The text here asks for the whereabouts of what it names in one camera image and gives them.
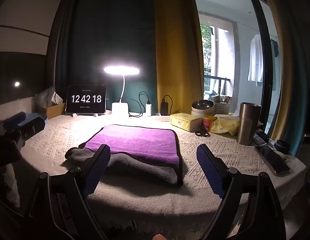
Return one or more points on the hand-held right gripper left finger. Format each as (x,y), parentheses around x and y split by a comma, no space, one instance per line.
(98,171)

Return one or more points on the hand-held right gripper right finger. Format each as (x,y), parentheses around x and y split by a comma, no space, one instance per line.
(210,171)

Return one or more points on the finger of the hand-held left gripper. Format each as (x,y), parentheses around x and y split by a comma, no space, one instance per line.
(32,127)
(16,118)

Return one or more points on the purple and grey towel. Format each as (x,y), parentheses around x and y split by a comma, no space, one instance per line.
(135,142)

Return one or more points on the person's right hand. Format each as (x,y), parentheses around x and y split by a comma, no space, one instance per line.
(159,237)

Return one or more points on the white textured tablecloth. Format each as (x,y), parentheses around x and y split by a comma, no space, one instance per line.
(220,152)

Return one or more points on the cardboard box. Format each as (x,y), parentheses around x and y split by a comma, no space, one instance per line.
(54,110)

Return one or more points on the clear plastic bag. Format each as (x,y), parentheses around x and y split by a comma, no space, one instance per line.
(46,96)

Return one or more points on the black scissors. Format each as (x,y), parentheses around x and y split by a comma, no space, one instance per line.
(202,133)

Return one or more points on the white tablet stand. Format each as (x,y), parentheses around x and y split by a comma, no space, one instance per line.
(75,115)

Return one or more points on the red and yellow cup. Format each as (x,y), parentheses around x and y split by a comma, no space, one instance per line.
(207,124)

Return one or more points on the yellow plastic package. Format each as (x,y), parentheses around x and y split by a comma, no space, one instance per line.
(226,126)

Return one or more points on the yellow tissue pack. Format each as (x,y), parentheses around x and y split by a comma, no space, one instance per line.
(185,122)

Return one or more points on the steel tumbler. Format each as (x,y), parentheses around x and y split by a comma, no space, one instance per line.
(247,125)

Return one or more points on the black tablet with clock display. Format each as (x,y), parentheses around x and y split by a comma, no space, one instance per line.
(86,98)

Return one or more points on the black smartphone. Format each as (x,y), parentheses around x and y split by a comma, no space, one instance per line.
(272,160)

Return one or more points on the white plastic basket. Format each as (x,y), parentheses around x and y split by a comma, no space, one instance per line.
(222,108)

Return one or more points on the white desk lamp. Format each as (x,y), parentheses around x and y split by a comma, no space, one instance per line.
(120,108)

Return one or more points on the black round cap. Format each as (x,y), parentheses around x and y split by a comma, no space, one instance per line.
(282,146)

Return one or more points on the black power bank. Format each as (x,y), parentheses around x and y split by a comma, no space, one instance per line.
(164,108)

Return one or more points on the white charger plug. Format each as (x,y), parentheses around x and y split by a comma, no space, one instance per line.
(148,109)

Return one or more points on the black balcony railing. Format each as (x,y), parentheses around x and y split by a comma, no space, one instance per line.
(220,80)

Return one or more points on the teal curtain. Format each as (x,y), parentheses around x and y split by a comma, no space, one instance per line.
(301,92)

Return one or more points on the yellow curtain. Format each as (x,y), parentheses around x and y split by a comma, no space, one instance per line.
(177,55)
(285,67)

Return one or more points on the white hanging shirt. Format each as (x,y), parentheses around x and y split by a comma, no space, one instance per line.
(255,57)

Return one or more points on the dark green curtain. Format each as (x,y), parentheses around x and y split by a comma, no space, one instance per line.
(107,30)

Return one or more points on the green hanging garment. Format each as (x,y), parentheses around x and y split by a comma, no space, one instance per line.
(275,48)

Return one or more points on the black door frame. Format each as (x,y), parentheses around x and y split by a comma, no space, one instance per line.
(266,55)

